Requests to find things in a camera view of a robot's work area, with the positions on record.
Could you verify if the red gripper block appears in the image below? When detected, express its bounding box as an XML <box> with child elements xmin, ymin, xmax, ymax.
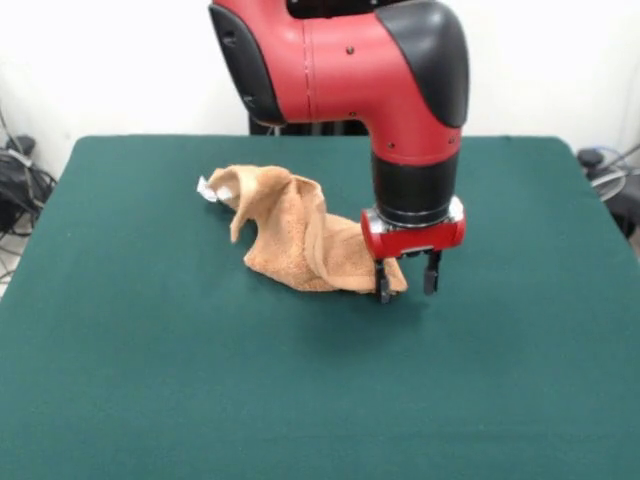
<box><xmin>360</xmin><ymin>208</ymin><xmax>467</xmax><ymax>305</ymax></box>

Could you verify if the tan terry towel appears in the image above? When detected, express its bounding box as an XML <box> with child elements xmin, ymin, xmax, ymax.
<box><xmin>194</xmin><ymin>163</ymin><xmax>409</xmax><ymax>295</ymax></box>

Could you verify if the grey swivel chair base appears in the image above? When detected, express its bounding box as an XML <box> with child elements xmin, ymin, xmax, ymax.
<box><xmin>576</xmin><ymin>144</ymin><xmax>640</xmax><ymax>236</ymax></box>

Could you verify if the dark green table cloth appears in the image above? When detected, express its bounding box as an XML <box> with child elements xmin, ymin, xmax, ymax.
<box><xmin>0</xmin><ymin>134</ymin><xmax>640</xmax><ymax>480</ymax></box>

